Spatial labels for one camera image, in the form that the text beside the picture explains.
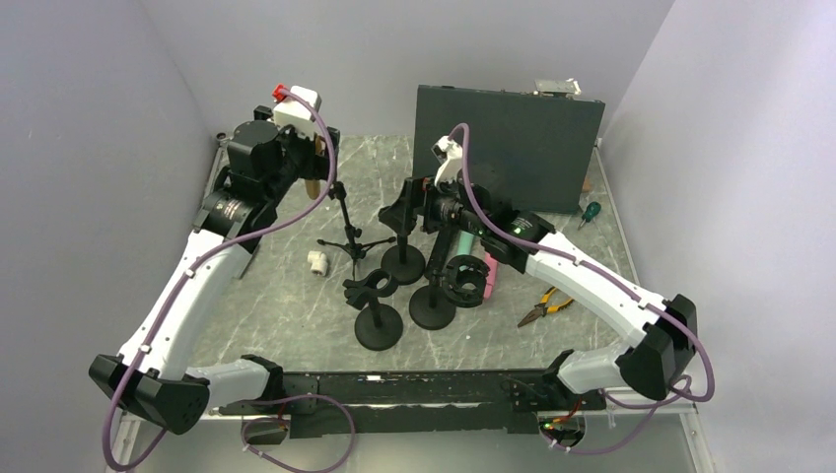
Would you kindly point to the metal clamp behind board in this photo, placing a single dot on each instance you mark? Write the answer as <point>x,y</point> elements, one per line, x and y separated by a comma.
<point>568,88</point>

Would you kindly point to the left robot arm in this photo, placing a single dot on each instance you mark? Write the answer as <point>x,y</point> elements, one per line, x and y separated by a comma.
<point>150,376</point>

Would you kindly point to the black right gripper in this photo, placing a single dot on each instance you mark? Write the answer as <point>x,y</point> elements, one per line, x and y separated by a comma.
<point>431,194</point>

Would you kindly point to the black shock-mount desk stand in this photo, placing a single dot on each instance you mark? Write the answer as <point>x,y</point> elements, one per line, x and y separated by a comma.
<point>460,284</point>

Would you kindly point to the black clip desk stand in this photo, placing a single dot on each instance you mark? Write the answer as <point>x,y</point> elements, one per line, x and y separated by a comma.
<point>378,326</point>

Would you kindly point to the black tripod shock-mount stand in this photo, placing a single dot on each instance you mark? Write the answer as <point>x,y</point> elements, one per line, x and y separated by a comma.
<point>356,250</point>

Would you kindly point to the green-handled screwdriver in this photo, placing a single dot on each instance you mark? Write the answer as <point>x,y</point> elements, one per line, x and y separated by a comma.
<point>589,214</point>

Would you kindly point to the white plastic connector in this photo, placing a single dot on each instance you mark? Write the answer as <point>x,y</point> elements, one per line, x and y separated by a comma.
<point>319,263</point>

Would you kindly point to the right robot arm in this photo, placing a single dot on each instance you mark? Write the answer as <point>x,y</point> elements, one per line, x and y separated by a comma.
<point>657,336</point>

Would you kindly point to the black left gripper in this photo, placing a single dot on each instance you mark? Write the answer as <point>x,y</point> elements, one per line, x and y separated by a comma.
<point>318,166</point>

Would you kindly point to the mint green microphone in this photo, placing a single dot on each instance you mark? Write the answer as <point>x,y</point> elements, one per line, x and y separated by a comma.
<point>465,243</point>

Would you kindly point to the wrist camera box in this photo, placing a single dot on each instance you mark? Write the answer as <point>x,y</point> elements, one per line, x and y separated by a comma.
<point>449,153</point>
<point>289,109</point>

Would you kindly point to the yellow-handled pliers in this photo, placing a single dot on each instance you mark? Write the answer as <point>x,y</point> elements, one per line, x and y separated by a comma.
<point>552,301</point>

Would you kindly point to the gold condenser microphone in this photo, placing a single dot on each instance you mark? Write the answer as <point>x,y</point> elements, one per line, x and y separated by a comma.
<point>312,186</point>

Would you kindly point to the dark green upright board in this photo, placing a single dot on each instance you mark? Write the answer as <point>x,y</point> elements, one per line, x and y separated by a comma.
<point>533,150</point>

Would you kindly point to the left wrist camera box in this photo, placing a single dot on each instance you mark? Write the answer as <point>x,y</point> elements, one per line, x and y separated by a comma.
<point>289,109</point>

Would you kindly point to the pink microphone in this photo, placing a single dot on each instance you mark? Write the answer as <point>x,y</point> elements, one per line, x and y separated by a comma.
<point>491,278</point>

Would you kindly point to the black pink-mic desk stand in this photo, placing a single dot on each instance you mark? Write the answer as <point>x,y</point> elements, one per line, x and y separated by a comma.
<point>404,262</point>

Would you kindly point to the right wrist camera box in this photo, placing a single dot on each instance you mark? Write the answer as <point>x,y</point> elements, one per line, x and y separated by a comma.
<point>449,153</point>

